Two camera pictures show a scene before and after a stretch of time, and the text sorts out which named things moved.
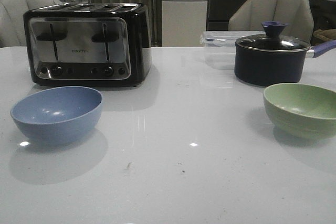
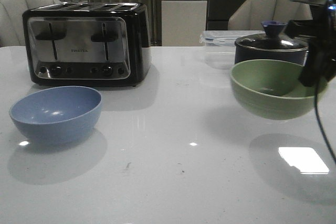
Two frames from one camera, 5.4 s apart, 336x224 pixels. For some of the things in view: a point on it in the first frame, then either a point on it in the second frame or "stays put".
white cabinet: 185,1 stays put
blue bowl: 58,115 stays put
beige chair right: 252,11 stays put
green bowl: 301,110 to 272,89
